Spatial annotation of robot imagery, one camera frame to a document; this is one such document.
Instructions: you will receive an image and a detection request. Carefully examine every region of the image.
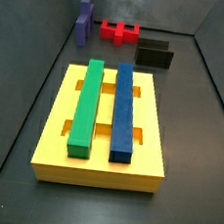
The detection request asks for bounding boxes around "purple comb-shaped block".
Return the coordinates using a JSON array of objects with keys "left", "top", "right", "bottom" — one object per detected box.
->
[{"left": 75, "top": 0, "right": 94, "bottom": 47}]

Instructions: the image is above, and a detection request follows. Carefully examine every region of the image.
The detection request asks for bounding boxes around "yellow slotted board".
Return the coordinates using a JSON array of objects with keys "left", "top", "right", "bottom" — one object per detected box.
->
[{"left": 31, "top": 65, "right": 165, "bottom": 193}]

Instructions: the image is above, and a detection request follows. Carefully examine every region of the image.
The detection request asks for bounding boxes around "blue long bar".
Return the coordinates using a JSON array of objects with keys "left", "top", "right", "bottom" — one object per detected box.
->
[{"left": 109, "top": 63, "right": 133, "bottom": 164}]

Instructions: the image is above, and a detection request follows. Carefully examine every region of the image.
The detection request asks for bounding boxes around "green long bar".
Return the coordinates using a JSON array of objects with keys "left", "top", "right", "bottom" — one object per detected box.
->
[{"left": 67, "top": 60, "right": 105, "bottom": 159}]

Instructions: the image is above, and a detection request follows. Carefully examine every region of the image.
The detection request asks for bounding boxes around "red comb-shaped block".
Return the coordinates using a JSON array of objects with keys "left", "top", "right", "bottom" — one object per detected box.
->
[{"left": 99, "top": 20, "right": 140, "bottom": 46}]

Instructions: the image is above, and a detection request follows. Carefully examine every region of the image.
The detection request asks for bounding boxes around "black metal bracket holder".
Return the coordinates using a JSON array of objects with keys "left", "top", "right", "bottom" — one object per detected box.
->
[{"left": 135, "top": 38, "right": 174, "bottom": 69}]

